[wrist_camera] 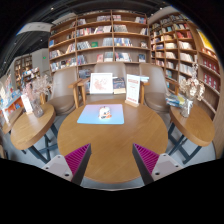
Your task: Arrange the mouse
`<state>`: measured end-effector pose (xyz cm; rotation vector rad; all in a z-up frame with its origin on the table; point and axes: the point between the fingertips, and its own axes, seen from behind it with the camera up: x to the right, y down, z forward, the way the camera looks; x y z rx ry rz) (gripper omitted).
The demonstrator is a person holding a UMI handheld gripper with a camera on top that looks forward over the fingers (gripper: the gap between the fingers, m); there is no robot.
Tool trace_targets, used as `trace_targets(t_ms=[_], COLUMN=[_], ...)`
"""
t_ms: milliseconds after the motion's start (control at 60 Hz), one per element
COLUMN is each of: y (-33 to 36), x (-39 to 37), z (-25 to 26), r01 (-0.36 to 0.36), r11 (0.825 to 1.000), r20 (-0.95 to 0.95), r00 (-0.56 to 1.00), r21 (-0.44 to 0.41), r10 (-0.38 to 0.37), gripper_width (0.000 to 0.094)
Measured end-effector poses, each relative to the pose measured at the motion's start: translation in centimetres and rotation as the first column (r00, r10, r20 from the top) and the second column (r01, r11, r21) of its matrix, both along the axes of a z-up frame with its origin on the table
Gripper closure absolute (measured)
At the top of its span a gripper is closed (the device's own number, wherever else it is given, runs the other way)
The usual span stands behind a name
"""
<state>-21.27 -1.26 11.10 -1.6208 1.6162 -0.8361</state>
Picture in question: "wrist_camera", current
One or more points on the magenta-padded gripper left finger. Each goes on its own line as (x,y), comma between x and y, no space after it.
(78,160)

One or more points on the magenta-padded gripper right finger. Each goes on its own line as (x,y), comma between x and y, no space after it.
(146,160)

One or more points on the white orange patterned computer mouse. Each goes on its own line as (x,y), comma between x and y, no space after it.
(105,113)

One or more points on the light blue pink mouse pad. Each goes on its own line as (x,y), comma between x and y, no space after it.
(88,116)

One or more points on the round wooden side table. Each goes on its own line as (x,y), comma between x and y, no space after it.
(195,128)
(31,128)

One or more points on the stack of colourful books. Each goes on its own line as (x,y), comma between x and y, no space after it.
(175,100)

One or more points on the white orange sign wooden base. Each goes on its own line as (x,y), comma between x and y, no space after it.
(133,88)

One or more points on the small white table sign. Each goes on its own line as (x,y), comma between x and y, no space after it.
(26,104)

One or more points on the dark cover book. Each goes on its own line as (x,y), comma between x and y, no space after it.
(119,85)

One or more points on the white framed floral picture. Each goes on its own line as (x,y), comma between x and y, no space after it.
(101,83)

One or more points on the light blue book stack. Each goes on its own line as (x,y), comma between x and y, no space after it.
(144,78)

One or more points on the colourful book display rack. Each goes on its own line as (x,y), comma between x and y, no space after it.
(10,103)

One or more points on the brown armchair with wooden arms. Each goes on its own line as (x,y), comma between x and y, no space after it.
(110,67)

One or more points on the small distant bookshelf unit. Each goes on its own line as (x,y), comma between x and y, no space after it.
(23,66)

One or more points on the angled wooden bookshelf unit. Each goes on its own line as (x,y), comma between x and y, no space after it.
(186,50)

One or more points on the wide wooden bookshelf unit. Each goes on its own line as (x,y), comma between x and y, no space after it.
(100,40)

